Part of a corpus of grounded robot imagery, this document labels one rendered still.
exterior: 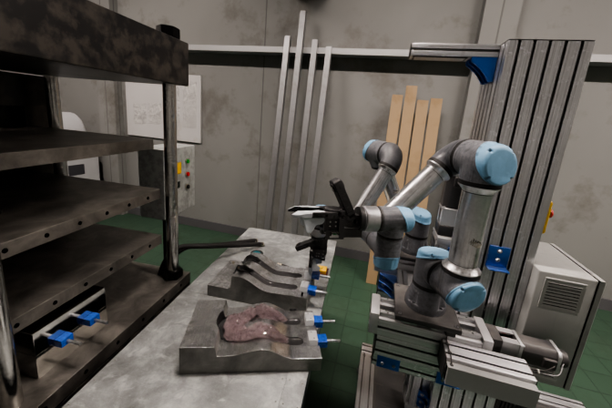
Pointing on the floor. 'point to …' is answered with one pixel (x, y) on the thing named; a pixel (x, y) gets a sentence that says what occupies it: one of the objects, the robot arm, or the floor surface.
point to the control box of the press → (149, 172)
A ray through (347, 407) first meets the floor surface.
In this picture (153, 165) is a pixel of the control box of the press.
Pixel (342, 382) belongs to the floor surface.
